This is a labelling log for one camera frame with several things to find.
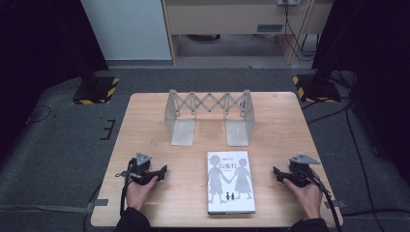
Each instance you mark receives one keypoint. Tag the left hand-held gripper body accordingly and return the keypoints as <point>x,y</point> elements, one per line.
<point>141,169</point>

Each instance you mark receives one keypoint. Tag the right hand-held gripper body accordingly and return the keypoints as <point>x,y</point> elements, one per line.
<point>299,175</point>

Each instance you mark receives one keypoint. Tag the person's right hand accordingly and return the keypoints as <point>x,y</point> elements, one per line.
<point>307,199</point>

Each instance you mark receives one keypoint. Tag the person's left hand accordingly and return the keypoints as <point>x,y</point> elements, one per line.
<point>139,196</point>

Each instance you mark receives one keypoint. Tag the white book with grey figures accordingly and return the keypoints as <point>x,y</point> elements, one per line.
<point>230,182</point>

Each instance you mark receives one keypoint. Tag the grey tape strip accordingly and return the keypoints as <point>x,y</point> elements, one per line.
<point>100,202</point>

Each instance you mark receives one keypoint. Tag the expandable grey metal book stand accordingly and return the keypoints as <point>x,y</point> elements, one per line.
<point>209,109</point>

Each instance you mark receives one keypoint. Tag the black yellow striped stand base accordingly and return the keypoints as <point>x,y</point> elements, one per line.
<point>317,90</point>
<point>96,92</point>

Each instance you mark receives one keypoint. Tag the dark curtain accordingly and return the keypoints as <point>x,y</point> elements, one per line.
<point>35,48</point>
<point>374,64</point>

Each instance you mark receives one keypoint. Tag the white panel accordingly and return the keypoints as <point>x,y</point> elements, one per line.
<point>125,29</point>

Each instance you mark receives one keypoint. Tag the light wooden cabinet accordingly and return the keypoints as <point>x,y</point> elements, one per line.
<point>225,19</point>

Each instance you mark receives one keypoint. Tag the white power strip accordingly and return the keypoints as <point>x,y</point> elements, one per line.
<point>288,2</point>

